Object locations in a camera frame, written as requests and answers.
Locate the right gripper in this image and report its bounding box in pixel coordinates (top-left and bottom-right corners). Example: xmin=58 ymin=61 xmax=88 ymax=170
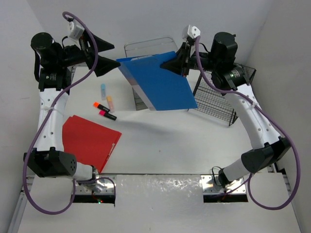
xmin=160 ymin=41 xmax=220 ymax=77

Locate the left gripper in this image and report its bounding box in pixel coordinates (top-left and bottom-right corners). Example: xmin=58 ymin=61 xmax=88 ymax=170
xmin=56 ymin=26 xmax=120 ymax=76

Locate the blue folder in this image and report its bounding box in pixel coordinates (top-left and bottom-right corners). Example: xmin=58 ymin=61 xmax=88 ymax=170
xmin=117 ymin=51 xmax=197 ymax=111

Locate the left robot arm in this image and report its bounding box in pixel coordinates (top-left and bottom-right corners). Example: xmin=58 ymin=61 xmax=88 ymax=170
xmin=23 ymin=32 xmax=120 ymax=181

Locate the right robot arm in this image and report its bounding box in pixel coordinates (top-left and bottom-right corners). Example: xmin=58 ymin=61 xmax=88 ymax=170
xmin=161 ymin=32 xmax=291 ymax=187

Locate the blue cap clear marker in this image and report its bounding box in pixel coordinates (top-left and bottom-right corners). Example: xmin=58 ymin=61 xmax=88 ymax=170
xmin=101 ymin=83 xmax=106 ymax=100

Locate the clear plastic drawer organizer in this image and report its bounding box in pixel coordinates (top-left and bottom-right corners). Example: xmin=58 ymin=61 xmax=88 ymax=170
xmin=124 ymin=37 xmax=178 ymax=111

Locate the orange cap clear marker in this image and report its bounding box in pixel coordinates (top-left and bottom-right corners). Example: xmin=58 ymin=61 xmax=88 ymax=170
xmin=106 ymin=96 xmax=115 ymax=113

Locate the orange black highlighter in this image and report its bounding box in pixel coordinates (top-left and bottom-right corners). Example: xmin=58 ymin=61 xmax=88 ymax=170
xmin=93 ymin=102 xmax=110 ymax=113

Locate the pink black highlighter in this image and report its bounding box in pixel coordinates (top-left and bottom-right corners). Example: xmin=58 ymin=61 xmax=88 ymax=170
xmin=99 ymin=110 xmax=117 ymax=121

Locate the red folder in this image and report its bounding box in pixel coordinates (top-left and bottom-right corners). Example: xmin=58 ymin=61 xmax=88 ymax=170
xmin=62 ymin=115 xmax=121 ymax=173

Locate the white front cover panel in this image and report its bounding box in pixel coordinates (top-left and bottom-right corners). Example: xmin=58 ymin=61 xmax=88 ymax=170
xmin=19 ymin=175 xmax=300 ymax=233

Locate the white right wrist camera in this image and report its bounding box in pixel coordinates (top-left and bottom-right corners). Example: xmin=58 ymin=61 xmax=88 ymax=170
xmin=182 ymin=25 xmax=201 ymax=40

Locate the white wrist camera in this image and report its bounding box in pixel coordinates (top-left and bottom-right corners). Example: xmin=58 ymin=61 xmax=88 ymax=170
xmin=182 ymin=25 xmax=201 ymax=40
xmin=67 ymin=19 xmax=85 ymax=41

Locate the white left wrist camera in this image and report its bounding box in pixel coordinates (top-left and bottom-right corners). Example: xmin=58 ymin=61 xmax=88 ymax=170
xmin=67 ymin=19 xmax=85 ymax=41

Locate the black wire mesh rack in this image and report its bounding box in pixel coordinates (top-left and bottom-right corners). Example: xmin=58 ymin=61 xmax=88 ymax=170
xmin=193 ymin=64 xmax=257 ymax=126

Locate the aluminium table frame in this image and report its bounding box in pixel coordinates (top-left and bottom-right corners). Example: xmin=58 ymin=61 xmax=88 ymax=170
xmin=7 ymin=63 xmax=296 ymax=233

